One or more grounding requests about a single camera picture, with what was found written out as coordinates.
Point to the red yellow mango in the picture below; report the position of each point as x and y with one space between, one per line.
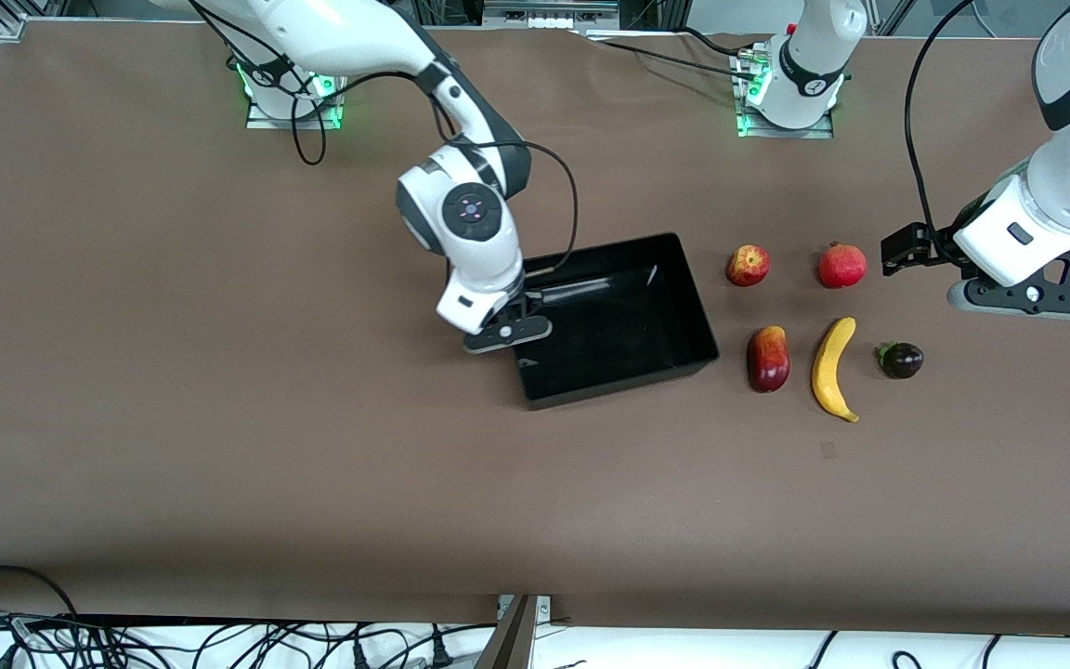
769 360

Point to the red pomegranate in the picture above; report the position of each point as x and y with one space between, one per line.
841 267

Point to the black plastic box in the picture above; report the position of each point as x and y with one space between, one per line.
628 325

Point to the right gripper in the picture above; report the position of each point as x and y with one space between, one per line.
532 298

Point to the silver frame rail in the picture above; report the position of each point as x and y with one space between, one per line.
549 11

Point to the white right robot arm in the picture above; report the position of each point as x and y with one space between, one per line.
340 37

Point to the yellow banana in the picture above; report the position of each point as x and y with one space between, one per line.
830 372

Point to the metal base plate green lights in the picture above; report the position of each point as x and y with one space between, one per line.
749 130
261 119

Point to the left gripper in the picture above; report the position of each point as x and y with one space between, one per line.
936 244

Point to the dark purple eggplant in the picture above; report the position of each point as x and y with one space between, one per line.
903 360

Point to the silver metal bracket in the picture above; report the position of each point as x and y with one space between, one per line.
542 607

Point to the dark metal bar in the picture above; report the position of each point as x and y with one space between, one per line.
509 641

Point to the red yellow apple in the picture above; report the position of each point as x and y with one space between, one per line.
749 266

